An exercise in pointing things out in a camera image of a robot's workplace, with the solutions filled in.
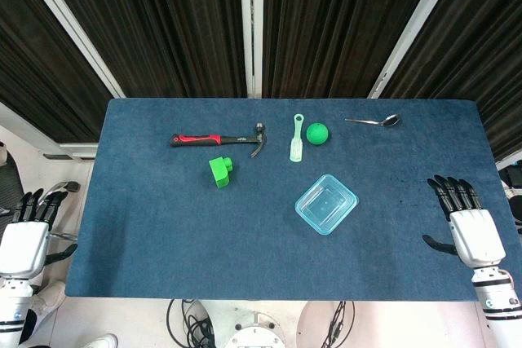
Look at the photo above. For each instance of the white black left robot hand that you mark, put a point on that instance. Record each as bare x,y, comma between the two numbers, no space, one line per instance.
22,246

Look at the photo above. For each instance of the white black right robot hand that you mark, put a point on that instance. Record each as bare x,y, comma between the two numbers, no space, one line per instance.
477,238

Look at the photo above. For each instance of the clear container with teal lid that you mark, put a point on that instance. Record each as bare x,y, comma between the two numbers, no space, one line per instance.
326,205

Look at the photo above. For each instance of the clear blue plastic container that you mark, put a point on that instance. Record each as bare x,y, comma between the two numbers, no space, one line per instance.
301,209

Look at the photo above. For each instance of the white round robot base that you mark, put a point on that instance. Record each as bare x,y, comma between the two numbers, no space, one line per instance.
255,333

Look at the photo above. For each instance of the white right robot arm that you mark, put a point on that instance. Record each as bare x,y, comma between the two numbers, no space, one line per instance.
499,303

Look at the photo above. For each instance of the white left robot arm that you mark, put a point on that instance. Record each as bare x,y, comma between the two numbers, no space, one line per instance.
14,307

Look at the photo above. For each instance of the white sneaker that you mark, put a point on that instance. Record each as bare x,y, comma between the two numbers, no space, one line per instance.
49,299
100,342

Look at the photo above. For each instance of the silver metal spoon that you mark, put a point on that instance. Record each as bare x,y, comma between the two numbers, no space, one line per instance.
391,120

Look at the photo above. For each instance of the blue fabric table mat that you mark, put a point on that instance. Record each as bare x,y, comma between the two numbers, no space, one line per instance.
204,242

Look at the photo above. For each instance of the white round floor disc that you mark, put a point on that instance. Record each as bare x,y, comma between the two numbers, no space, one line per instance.
314,323

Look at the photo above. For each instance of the dark pleated curtain panel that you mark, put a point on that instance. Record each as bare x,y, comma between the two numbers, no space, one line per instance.
481,46
24,58
171,26
326,26

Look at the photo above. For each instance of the green rubber ball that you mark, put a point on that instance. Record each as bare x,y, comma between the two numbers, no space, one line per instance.
317,134

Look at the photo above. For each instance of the red black claw hammer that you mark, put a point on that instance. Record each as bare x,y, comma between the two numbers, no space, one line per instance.
195,139

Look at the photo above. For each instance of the green plastic building block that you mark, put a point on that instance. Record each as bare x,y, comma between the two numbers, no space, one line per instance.
220,170

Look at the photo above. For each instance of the white low wall ledge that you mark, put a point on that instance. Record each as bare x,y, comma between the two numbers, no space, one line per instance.
36,128

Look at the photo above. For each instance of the white slotted frame post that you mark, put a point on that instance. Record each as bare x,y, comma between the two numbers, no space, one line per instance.
252,26
416,26
69,26

